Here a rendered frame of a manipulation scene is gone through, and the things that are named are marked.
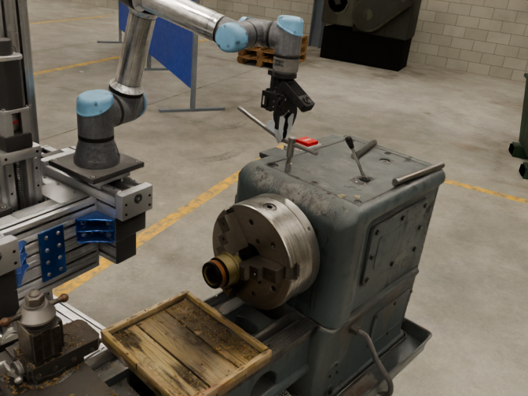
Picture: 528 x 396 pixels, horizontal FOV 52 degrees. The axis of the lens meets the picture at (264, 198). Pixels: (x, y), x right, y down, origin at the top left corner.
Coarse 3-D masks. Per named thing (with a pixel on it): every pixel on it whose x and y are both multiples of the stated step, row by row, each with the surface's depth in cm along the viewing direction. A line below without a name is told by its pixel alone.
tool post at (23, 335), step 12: (48, 324) 115; (60, 324) 117; (24, 336) 114; (36, 336) 112; (48, 336) 115; (60, 336) 117; (24, 348) 116; (36, 348) 113; (48, 348) 116; (60, 348) 118; (36, 360) 114
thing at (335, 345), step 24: (384, 288) 183; (408, 288) 198; (264, 312) 177; (288, 312) 169; (360, 312) 170; (384, 312) 187; (312, 336) 164; (336, 336) 166; (360, 336) 180; (384, 336) 198; (312, 360) 167; (336, 360) 173; (360, 360) 188; (312, 384) 170; (336, 384) 180
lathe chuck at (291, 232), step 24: (240, 216) 150; (264, 216) 143; (288, 216) 146; (216, 240) 160; (264, 240) 146; (288, 240) 142; (288, 264) 141; (312, 264) 148; (240, 288) 158; (264, 288) 151; (288, 288) 144
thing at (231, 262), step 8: (216, 256) 144; (224, 256) 143; (232, 256) 143; (208, 264) 141; (216, 264) 140; (224, 264) 141; (232, 264) 142; (208, 272) 145; (216, 272) 140; (224, 272) 140; (232, 272) 142; (208, 280) 144; (216, 280) 145; (224, 280) 141; (232, 280) 143; (216, 288) 142
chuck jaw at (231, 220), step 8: (232, 208) 152; (224, 216) 148; (232, 216) 150; (224, 224) 150; (232, 224) 149; (224, 232) 150; (232, 232) 148; (240, 232) 150; (224, 240) 148; (232, 240) 147; (240, 240) 149; (216, 248) 148; (224, 248) 145; (232, 248) 147; (240, 248) 148
